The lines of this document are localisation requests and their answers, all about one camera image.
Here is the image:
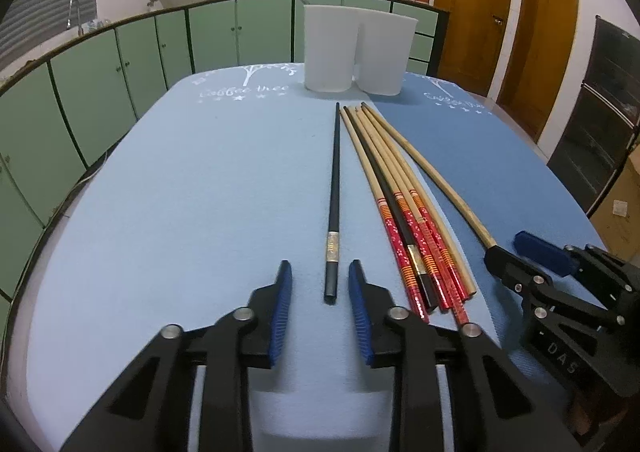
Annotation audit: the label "metal sink faucet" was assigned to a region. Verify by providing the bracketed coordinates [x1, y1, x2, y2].
[66, 0, 87, 37]

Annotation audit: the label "black glass-front cabinet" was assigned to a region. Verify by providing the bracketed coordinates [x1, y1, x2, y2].
[546, 15, 640, 218]

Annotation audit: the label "white plastic chopstick holder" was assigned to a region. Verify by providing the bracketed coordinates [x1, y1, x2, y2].
[303, 4, 419, 96]

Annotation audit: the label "black chopstick with silver band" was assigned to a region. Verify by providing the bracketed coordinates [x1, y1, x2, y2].
[322, 103, 343, 305]

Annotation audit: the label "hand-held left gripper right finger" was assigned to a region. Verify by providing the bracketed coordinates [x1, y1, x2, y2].
[348, 259, 583, 452]

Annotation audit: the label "black chopstick with gold band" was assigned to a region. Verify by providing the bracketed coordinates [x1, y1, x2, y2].
[346, 107, 440, 311]

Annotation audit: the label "plain bamboo chopstick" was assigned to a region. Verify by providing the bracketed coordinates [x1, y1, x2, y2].
[367, 103, 498, 251]

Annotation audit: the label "plain wooden door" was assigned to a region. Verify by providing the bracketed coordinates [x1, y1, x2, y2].
[497, 0, 581, 143]

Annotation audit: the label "red patterned bamboo chopstick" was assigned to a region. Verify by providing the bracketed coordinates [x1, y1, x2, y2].
[365, 103, 477, 296]
[360, 104, 471, 325]
[353, 105, 452, 311]
[340, 106, 431, 324]

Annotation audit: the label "brown kitchen countertop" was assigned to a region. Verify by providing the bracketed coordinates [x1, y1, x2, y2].
[0, 0, 451, 88]

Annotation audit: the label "cardboard box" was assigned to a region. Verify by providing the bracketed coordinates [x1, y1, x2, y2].
[590, 152, 640, 263]

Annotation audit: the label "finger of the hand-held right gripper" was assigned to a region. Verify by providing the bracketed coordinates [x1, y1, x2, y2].
[484, 246, 626, 328]
[514, 231, 640, 318]

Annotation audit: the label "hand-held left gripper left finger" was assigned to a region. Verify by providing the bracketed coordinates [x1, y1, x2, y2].
[60, 259, 293, 452]

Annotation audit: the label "light blue printed table mat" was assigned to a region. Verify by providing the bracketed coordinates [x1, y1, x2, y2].
[27, 61, 506, 452]

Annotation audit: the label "wooden door with handle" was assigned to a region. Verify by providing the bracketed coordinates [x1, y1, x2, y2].
[436, 0, 516, 96]

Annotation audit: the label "green lower kitchen cabinets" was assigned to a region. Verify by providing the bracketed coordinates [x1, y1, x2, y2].
[0, 0, 451, 328]

